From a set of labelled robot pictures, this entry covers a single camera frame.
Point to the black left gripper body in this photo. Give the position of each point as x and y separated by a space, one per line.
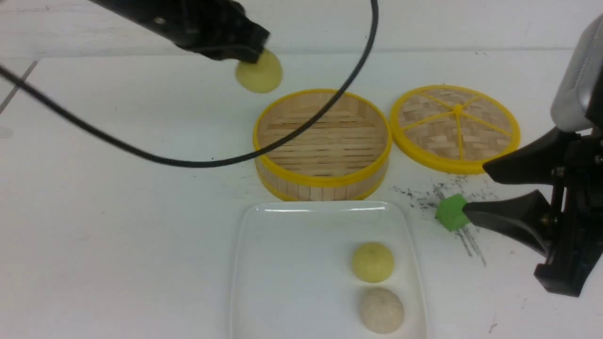
220 30

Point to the green cube block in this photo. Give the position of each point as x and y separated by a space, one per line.
450 212

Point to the yellow steamed bun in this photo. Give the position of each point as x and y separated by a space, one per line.
372 262
263 77

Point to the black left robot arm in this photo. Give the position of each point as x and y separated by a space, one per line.
162 17

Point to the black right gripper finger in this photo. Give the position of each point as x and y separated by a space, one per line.
535 163
517 218

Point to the bamboo steamer lid yellow rim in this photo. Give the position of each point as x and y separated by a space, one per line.
453 129

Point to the bamboo steamer basket yellow rim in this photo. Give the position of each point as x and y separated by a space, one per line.
343 156

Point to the white square plate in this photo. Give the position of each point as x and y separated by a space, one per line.
292 274

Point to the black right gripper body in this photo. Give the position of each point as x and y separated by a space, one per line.
573 224

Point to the white steamed bun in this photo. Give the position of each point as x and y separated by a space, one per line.
381 310

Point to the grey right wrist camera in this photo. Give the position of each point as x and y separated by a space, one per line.
569 107

